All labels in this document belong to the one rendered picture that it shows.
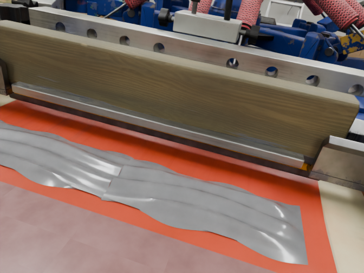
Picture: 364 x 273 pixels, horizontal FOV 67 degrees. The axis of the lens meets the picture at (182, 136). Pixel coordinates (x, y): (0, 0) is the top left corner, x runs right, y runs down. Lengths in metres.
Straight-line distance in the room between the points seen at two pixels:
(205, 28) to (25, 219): 0.43
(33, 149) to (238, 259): 0.22
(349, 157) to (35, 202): 0.29
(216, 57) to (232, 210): 0.31
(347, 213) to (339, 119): 0.10
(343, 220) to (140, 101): 0.24
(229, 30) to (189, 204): 0.37
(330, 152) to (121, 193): 0.20
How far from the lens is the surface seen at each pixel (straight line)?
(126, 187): 0.27
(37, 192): 0.28
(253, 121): 0.29
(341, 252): 0.29
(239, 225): 0.25
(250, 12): 0.74
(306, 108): 0.29
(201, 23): 0.56
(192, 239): 0.24
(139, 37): 0.54
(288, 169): 0.34
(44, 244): 0.24
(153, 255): 0.22
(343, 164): 0.31
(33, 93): 0.38
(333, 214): 0.32
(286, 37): 0.99
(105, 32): 0.57
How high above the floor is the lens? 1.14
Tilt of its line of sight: 30 degrees down
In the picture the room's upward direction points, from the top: 9 degrees clockwise
